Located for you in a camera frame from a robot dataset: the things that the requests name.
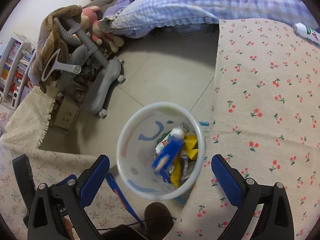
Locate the purple plaid duvet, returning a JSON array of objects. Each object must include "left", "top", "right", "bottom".
[{"left": 99, "top": 0, "right": 313, "bottom": 39}]

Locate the floral print cloth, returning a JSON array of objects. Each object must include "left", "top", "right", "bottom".
[{"left": 0, "top": 137, "right": 148, "bottom": 240}]

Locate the brown fuzzy slipper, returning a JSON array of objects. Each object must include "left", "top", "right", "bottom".
[{"left": 144, "top": 202, "right": 175, "bottom": 240}]

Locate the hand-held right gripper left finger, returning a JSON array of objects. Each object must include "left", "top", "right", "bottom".
[{"left": 27, "top": 154, "right": 110, "bottom": 240}]

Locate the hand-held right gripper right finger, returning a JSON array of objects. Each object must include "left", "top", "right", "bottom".
[{"left": 211, "top": 154, "right": 295, "bottom": 240}]

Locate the grey study chair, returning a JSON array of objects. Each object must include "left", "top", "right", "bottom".
[{"left": 41, "top": 17, "right": 125, "bottom": 117}]

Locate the white bookshelf with books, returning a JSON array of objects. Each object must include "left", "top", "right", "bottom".
[{"left": 0, "top": 36, "right": 37, "bottom": 105}]

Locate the blue tissue box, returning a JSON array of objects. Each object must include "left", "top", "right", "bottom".
[{"left": 151, "top": 133, "right": 186, "bottom": 174}]

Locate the brown fleece blanket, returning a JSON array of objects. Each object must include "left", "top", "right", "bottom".
[{"left": 27, "top": 4, "right": 83, "bottom": 94}]

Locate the yellow snack packet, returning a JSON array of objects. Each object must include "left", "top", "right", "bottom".
[{"left": 170, "top": 159, "right": 187, "bottom": 188}]

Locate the blue plastic strip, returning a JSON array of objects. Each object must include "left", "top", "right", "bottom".
[{"left": 105, "top": 172, "right": 146, "bottom": 228}]

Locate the white drink bottle red label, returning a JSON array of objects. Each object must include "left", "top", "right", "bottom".
[{"left": 292, "top": 22, "right": 320, "bottom": 47}]

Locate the cream fringed rug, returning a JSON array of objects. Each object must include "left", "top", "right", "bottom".
[{"left": 0, "top": 86, "right": 56, "bottom": 148}]

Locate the pink plush toy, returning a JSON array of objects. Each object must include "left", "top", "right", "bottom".
[{"left": 81, "top": 5, "right": 125, "bottom": 53}]

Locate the yellow wrapper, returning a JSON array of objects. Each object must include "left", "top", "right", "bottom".
[{"left": 174, "top": 120, "right": 210, "bottom": 205}]

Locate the black cable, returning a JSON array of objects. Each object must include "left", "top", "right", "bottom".
[{"left": 96, "top": 216, "right": 177, "bottom": 231}]

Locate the cherry print tablecloth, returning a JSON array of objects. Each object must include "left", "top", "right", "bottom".
[{"left": 175, "top": 17, "right": 320, "bottom": 240}]

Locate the cardboard box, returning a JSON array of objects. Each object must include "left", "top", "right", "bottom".
[{"left": 54, "top": 97, "right": 82, "bottom": 130}]

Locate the small white bottle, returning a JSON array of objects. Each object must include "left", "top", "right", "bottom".
[{"left": 155, "top": 127, "right": 186, "bottom": 155}]

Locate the white plastic waste bin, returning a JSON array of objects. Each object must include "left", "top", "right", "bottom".
[{"left": 117, "top": 102, "right": 206, "bottom": 201}]

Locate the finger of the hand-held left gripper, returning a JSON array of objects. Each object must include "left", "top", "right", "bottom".
[
  {"left": 59, "top": 174, "right": 77, "bottom": 184},
  {"left": 12, "top": 154, "right": 37, "bottom": 228}
]

